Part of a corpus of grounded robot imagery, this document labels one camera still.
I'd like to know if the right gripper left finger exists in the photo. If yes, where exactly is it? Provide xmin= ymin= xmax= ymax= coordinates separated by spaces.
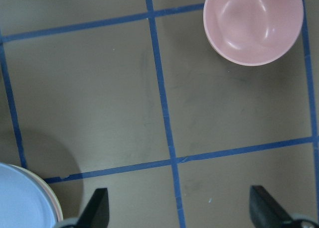
xmin=76 ymin=188 xmax=110 ymax=228

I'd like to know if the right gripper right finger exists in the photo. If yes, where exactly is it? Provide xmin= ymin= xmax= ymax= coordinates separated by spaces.
xmin=249 ymin=185 xmax=294 ymax=228

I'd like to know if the pink plate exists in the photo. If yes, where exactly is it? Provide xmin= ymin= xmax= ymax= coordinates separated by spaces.
xmin=13 ymin=165 xmax=63 ymax=222

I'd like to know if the blue plate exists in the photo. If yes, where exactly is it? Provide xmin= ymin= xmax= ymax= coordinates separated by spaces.
xmin=0 ymin=163 xmax=57 ymax=228

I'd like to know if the cream white plate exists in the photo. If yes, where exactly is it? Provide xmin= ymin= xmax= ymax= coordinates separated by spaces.
xmin=46 ymin=186 xmax=63 ymax=222

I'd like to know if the pink bowl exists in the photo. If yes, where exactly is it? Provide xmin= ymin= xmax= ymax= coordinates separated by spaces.
xmin=203 ymin=0 xmax=304 ymax=66

